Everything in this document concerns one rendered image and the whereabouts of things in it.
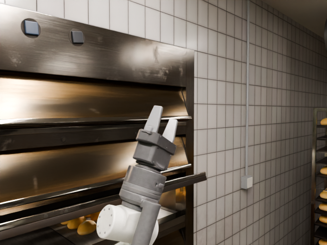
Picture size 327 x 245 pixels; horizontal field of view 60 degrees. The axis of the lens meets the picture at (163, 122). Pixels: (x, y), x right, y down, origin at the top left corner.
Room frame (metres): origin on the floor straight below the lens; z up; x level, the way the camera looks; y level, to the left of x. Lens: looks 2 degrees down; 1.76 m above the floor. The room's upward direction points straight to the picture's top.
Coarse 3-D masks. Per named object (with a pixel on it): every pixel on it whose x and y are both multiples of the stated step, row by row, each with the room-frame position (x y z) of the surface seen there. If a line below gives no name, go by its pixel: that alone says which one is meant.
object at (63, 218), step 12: (192, 180) 1.37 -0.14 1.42; (204, 180) 1.44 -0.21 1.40; (72, 204) 1.11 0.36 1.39; (108, 204) 1.02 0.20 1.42; (120, 204) 1.06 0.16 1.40; (24, 216) 0.98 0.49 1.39; (60, 216) 0.90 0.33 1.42; (72, 216) 0.92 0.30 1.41; (12, 228) 0.79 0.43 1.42; (24, 228) 0.82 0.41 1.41; (36, 228) 0.84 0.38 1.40; (0, 240) 0.77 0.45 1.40
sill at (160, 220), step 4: (176, 212) 1.59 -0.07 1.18; (168, 216) 1.53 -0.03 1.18; (172, 216) 1.53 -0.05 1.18; (176, 216) 1.53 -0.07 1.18; (180, 216) 1.53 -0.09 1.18; (184, 216) 1.56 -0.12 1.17; (160, 220) 1.47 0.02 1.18; (164, 220) 1.47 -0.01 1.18; (168, 220) 1.47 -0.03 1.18; (172, 220) 1.48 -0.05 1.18; (176, 220) 1.51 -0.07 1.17; (180, 220) 1.53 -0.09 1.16; (184, 220) 1.56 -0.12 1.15; (160, 224) 1.42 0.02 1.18; (164, 224) 1.44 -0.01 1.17; (168, 224) 1.46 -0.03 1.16; (172, 224) 1.48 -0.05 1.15; (176, 224) 1.51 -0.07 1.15; (160, 228) 1.42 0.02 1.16; (164, 228) 1.44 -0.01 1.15; (104, 240) 1.24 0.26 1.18; (108, 240) 1.24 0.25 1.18; (112, 240) 1.24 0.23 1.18; (96, 244) 1.21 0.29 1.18; (100, 244) 1.21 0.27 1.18; (104, 244) 1.21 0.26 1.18; (108, 244) 1.21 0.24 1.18; (112, 244) 1.21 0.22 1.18
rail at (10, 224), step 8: (184, 176) 1.35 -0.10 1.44; (192, 176) 1.38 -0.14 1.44; (168, 184) 1.26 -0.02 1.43; (96, 200) 1.00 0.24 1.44; (104, 200) 1.02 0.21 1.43; (112, 200) 1.04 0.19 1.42; (64, 208) 0.91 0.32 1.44; (72, 208) 0.93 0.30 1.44; (80, 208) 0.95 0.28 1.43; (32, 216) 0.84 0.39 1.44; (40, 216) 0.85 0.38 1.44; (48, 216) 0.87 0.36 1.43; (0, 224) 0.78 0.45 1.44; (8, 224) 0.79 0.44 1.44; (16, 224) 0.80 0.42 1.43; (24, 224) 0.82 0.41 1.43
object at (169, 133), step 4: (172, 120) 0.69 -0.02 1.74; (176, 120) 0.69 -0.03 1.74; (168, 124) 0.69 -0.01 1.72; (172, 124) 0.69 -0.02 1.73; (176, 124) 0.68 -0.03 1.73; (168, 128) 0.69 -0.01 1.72; (172, 128) 0.68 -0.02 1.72; (176, 128) 0.68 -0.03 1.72; (164, 132) 0.69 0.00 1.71; (168, 132) 0.68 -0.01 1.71; (172, 132) 0.68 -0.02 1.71; (164, 136) 0.68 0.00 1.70; (168, 136) 0.68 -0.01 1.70; (172, 136) 0.67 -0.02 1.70; (172, 140) 0.67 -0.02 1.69
